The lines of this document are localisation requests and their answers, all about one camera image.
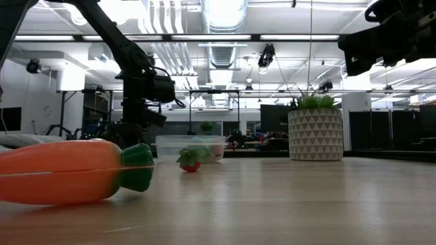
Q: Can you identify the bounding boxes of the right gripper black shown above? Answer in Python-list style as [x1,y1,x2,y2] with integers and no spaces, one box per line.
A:
[337,0,436,77]

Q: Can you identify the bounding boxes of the grey woven cloth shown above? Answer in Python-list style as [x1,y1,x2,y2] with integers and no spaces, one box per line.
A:
[0,134,65,153]

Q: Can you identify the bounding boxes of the small background potted plant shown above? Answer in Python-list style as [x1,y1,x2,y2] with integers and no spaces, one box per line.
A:
[199,120,215,134]

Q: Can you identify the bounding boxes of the white triangle-pattern potted plant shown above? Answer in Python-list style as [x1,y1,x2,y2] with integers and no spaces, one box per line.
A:
[287,87,344,161]

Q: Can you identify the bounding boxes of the black partition panels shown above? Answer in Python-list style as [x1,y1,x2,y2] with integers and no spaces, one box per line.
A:
[349,110,420,150]

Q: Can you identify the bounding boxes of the black background frame stand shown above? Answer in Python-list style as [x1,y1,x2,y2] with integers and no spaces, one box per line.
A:
[188,89,241,136]
[56,88,114,137]

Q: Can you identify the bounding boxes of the black cabinet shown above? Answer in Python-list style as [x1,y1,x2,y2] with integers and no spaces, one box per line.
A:
[260,104,292,133]

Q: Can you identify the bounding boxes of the red toy strawberry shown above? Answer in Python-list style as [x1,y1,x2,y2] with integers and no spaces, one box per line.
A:
[176,147,208,173]

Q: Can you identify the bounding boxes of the lime green bumpy toy fruit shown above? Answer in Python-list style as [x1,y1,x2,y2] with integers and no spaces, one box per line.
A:
[189,137,214,154]

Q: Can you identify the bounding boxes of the silver round ceiling duct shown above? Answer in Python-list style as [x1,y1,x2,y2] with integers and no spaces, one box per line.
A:
[200,0,249,69]

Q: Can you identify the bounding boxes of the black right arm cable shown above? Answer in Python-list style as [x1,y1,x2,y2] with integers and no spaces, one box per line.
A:
[363,0,381,22]

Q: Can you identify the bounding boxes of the black wall screen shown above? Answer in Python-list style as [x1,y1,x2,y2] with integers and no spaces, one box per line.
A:
[0,107,22,132]

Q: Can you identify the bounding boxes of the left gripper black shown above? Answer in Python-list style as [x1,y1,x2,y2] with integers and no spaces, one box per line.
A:
[112,74,168,149]

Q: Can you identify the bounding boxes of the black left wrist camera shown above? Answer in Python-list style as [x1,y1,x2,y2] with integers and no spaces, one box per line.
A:
[151,74,176,103]

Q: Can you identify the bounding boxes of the clear plastic tupperware container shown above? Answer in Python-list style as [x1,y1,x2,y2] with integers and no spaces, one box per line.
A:
[151,135,228,163]

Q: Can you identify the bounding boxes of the large orange toy carrot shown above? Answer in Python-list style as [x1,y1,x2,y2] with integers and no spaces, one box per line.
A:
[0,138,156,206]

